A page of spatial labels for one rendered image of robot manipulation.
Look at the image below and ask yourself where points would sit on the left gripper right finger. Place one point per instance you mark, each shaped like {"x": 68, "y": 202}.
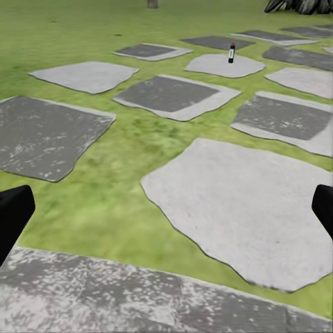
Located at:
{"x": 322, "y": 206}

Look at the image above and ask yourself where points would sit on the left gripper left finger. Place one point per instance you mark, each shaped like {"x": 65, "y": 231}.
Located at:
{"x": 17, "y": 205}

